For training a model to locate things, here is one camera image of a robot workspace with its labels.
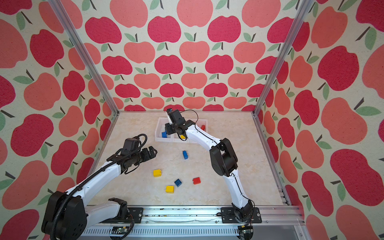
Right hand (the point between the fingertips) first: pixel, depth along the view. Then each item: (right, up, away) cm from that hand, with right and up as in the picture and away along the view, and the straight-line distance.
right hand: (171, 125), depth 94 cm
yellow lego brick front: (+1, -36, -12) cm, 38 cm away
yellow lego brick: (-7, -28, -8) cm, 30 cm away
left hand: (-9, -17, -8) cm, 21 cm away
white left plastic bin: (-10, -2, +16) cm, 19 cm away
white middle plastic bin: (+2, -9, +9) cm, 13 cm away
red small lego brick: (+16, -32, -8) cm, 37 cm away
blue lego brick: (-6, -6, +11) cm, 14 cm away
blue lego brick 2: (+9, -20, +2) cm, 22 cm away
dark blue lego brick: (+6, -33, -10) cm, 35 cm away
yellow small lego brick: (+8, -6, -11) cm, 15 cm away
